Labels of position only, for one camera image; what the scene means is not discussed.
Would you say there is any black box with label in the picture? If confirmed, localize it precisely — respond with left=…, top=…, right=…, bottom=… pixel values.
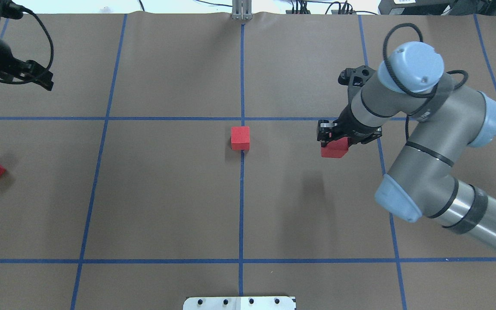
left=378, top=0, right=451, bottom=16

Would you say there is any aluminium frame post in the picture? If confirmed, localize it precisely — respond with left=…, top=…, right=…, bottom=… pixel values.
left=231, top=0, right=253, bottom=21

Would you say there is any white pedestal column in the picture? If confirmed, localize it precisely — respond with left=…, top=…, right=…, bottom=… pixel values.
left=183, top=296, right=297, bottom=310

